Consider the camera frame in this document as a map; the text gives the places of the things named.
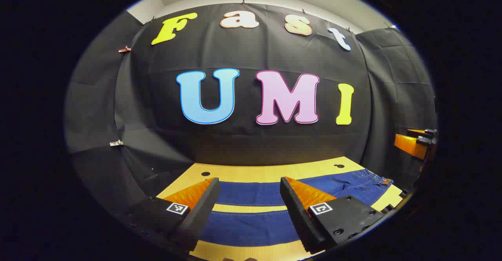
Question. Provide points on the orange cloth clip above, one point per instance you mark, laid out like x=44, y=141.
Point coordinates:
x=124, y=49

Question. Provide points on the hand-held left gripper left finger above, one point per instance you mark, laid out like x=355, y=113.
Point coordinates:
x=204, y=214

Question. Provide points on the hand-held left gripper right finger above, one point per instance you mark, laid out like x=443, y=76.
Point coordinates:
x=298, y=214

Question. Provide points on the black backdrop cloth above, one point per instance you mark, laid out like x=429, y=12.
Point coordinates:
x=255, y=143

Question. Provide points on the white cloth clip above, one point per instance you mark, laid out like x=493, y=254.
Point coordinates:
x=116, y=143

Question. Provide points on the blue denim jeans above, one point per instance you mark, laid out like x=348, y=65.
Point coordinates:
x=251, y=225

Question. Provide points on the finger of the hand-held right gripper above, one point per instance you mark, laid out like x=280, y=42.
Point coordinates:
x=419, y=132
x=410, y=145

